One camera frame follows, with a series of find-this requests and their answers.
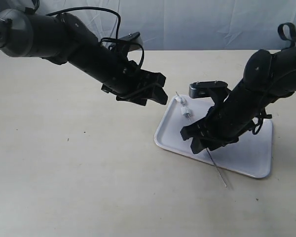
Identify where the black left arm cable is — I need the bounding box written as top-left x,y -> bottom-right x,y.
45,6 -> 146,72

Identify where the white marshmallow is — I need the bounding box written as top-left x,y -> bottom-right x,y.
181,106 -> 191,118
175,96 -> 186,106

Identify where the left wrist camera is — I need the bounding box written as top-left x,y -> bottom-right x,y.
119,32 -> 144,53

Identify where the white backdrop curtain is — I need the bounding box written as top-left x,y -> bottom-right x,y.
37,0 -> 296,50

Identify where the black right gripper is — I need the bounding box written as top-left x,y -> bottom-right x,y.
180,98 -> 254,154

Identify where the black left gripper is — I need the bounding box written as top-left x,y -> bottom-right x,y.
100,60 -> 168,106

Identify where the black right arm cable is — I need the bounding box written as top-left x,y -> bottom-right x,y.
251,22 -> 296,135

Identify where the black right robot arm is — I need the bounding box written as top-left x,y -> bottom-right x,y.
180,46 -> 296,154

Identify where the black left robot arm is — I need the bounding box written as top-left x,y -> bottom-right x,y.
0,9 -> 168,106

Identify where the thin metal skewer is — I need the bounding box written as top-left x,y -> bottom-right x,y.
176,91 -> 227,188

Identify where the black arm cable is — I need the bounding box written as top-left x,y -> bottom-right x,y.
45,6 -> 146,72
251,22 -> 296,135

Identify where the white plastic tray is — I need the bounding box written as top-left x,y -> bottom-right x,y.
154,95 -> 273,179

